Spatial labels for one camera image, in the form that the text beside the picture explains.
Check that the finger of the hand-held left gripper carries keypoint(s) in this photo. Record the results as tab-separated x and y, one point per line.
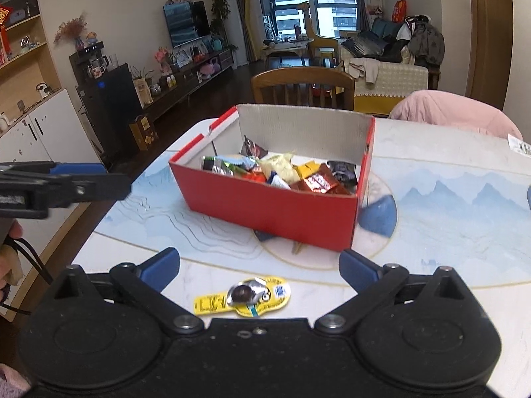
79	168
99	188

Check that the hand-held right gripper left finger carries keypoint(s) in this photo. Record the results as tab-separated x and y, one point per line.
159	266

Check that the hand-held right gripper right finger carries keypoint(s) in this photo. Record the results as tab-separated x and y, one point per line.
359	267

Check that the yellow snack wrapper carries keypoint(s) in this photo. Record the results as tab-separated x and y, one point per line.
211	303

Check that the red brown foil snack packet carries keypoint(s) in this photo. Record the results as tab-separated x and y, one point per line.
319	183

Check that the red cardboard box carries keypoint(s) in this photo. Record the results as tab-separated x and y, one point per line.
265	215

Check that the green snack packet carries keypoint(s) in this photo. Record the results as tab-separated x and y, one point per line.
220	166

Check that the pale yellow snack packet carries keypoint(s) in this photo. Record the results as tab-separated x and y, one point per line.
282	166

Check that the orange red snack packet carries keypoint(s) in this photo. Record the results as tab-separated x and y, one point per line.
254	177

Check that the person's left hand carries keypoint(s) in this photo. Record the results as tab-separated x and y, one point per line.
8	263

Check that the white sideboard cabinet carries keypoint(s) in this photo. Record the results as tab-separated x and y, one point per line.
54	124

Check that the tall black cabinet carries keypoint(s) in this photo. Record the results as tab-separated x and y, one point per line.
112	107

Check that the large brown paper bag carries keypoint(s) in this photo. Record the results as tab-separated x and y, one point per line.
143	132

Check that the black snack packet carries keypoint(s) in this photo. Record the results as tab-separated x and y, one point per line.
342	170

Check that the small brown gift bag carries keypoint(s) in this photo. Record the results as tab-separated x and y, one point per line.
143	91

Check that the black coffee machine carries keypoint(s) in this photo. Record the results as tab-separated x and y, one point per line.
93	60

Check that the yellow orange snack packet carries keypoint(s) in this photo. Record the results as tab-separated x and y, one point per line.
307	170

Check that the white blue snack packet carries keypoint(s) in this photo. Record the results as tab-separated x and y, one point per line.
278	182

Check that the dark wooden television cabinet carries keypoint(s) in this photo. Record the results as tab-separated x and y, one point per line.
186	87

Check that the dried flowers in vase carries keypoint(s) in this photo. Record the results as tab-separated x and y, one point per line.
72	31

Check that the pink flower bunch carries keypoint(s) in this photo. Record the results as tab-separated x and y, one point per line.
161	56

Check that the dark brown snack packet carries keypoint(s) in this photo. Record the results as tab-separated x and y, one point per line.
254	148

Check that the red hanging knot ornament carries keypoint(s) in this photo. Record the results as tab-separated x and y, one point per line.
4	29

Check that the pink fleece clothing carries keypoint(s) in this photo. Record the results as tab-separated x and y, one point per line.
12	381

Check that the pink padded coat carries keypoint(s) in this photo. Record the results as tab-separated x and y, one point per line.
452	112

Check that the flat television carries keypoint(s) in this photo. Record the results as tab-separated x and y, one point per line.
186	23

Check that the cream and yellow sofa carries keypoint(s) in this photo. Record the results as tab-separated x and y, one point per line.
398	78

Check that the wooden chair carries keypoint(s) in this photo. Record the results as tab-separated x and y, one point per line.
303	76

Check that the beige cloth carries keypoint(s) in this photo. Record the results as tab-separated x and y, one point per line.
361	68

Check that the white paper tag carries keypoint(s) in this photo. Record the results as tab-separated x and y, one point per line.
518	146

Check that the green potted plant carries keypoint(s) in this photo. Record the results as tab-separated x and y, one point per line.
220	12

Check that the white standing air conditioner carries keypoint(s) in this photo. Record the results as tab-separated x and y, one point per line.
233	25

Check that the yellow giraffe chair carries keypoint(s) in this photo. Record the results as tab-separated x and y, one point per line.
321	41

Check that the wooden coffee table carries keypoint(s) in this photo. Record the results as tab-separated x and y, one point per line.
286	45

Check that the dark jacket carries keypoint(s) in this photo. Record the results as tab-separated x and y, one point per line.
427	41

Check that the wooden door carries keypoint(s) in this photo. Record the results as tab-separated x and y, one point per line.
485	41

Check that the orange snack bag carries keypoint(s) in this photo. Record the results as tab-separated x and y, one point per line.
399	10

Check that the wooden wall shelf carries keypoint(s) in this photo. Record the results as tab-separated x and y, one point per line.
45	70

